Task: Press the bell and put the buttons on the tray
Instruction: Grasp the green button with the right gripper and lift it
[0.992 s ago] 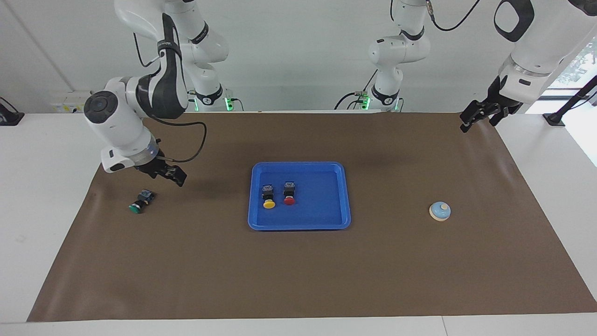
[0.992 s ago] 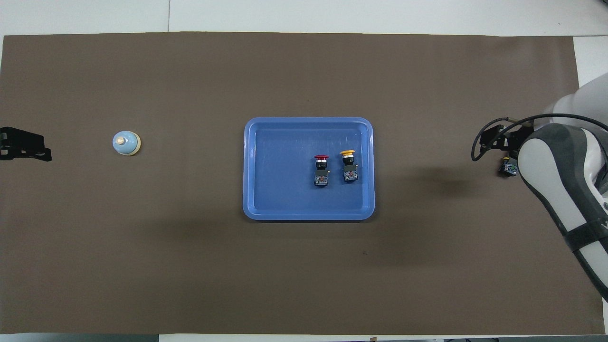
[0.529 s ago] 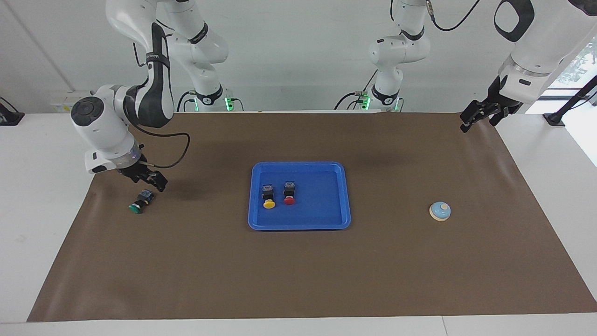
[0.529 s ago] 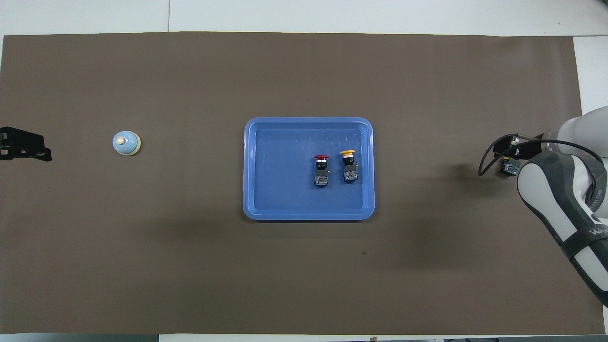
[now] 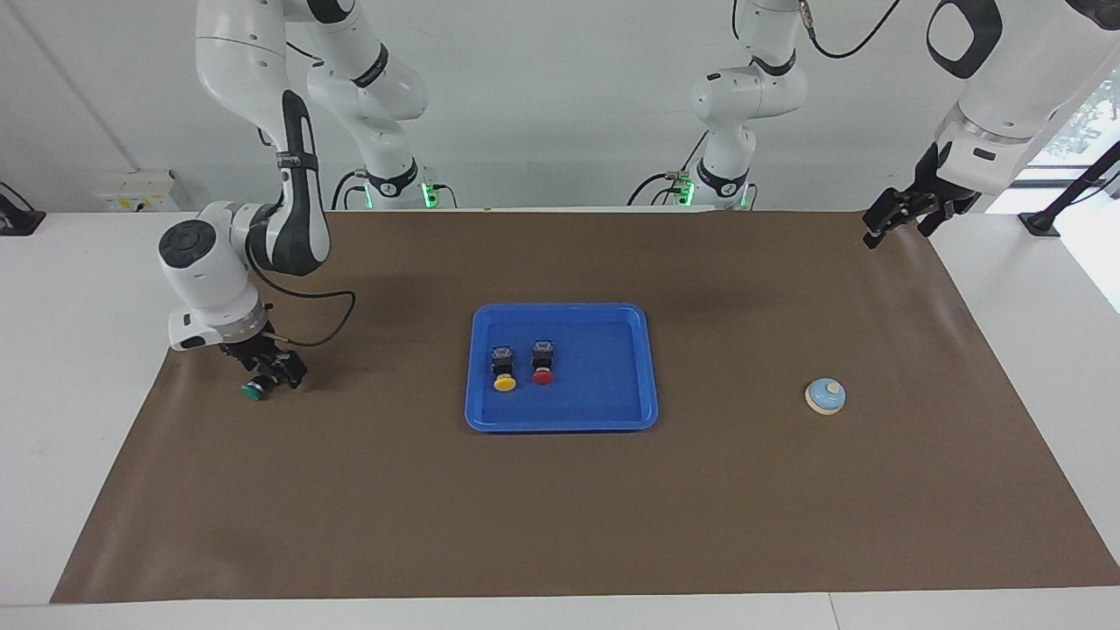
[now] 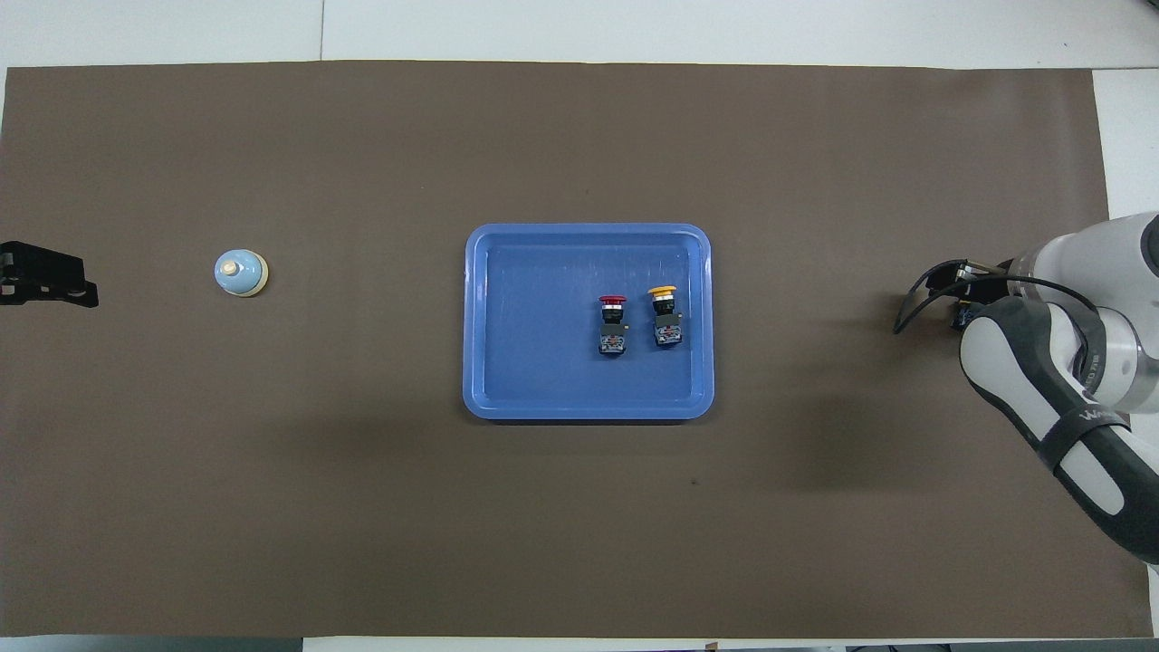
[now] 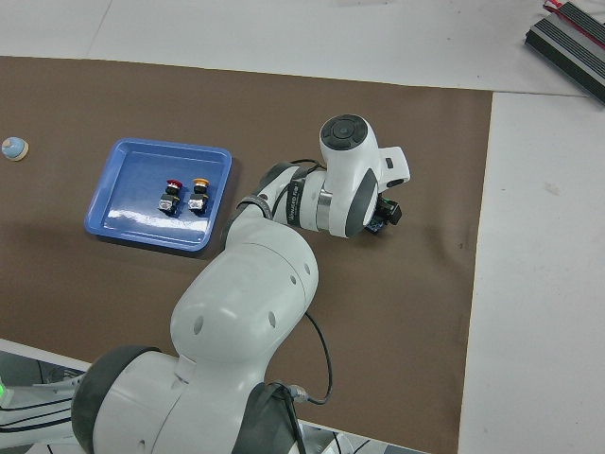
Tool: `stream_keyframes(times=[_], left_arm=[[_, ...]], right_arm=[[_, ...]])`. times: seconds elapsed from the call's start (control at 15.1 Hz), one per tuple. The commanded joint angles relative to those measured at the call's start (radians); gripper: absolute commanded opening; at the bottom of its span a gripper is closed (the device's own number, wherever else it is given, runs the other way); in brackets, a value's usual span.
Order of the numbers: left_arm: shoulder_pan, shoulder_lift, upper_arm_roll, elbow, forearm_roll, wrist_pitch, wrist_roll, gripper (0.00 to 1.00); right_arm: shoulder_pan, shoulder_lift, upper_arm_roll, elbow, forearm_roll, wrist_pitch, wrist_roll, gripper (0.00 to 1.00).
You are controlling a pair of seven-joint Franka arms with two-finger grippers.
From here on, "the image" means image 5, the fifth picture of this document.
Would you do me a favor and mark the light blue call bell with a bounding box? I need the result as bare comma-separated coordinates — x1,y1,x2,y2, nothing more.
805,377,848,417

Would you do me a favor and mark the blue plastic tray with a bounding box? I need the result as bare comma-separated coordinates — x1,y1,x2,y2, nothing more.
465,303,659,433

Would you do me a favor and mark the window with greenery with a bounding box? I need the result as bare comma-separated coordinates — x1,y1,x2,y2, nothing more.
1024,68,1120,172

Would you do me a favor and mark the brown table mat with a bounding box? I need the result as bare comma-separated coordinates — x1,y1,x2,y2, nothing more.
50,210,1120,605

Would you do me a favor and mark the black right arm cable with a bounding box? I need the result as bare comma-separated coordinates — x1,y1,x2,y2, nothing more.
245,236,357,348

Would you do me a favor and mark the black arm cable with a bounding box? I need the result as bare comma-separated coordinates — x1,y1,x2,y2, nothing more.
245,236,357,348
798,0,904,60

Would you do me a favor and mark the black camera stand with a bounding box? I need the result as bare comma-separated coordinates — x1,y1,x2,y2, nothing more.
1019,140,1120,237

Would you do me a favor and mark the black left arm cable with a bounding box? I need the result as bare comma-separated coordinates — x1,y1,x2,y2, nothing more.
798,0,904,60

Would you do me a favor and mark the black right base cable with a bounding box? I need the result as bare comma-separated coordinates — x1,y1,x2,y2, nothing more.
330,169,373,212

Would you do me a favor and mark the black base cable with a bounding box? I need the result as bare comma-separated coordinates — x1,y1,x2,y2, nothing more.
330,169,373,212
626,131,708,207

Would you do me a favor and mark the white wall power box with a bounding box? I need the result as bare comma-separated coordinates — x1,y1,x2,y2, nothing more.
94,170,180,214

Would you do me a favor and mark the black left base cable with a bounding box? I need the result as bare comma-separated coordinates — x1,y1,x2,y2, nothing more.
626,131,708,207

